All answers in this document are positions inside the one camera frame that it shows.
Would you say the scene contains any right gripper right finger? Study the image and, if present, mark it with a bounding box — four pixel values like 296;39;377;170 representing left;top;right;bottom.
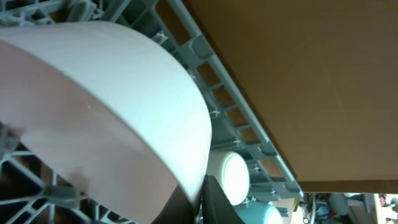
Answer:
201;175;244;224

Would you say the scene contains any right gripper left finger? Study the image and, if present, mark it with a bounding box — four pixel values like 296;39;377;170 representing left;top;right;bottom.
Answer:
152;185;194;224

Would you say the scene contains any light blue cup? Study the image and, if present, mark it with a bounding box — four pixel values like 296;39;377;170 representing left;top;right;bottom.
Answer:
234;201;283;224

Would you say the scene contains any white cup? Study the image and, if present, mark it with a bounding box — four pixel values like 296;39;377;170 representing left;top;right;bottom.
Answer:
206;151;250;206

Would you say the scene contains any pink bowl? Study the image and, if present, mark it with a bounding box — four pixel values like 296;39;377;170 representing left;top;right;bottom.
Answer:
1;21;211;223

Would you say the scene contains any grey dishwasher rack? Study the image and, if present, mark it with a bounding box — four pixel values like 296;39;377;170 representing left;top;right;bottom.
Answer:
1;0;303;223

